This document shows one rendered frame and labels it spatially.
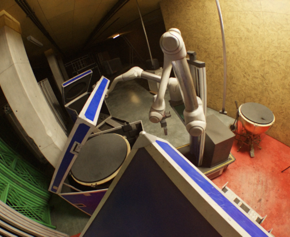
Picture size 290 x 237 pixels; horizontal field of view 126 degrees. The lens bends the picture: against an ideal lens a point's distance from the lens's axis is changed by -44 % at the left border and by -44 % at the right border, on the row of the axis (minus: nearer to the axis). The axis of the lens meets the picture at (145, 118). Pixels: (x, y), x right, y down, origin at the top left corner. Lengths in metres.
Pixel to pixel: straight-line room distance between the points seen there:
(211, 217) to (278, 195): 2.44
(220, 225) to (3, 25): 2.27
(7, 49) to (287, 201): 4.43
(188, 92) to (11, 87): 1.95
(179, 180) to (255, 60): 2.79
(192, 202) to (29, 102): 1.88
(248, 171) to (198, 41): 3.02
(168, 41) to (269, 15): 2.36
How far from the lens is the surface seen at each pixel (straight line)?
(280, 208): 2.61
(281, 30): 2.80
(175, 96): 1.55
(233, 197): 2.25
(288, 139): 3.39
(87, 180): 1.52
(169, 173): 0.29
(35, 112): 1.91
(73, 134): 0.87
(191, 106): 0.92
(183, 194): 0.27
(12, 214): 2.02
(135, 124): 2.01
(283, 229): 2.58
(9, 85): 1.97
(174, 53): 0.77
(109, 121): 3.98
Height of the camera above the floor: 2.03
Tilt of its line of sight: 33 degrees down
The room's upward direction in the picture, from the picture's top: 16 degrees counter-clockwise
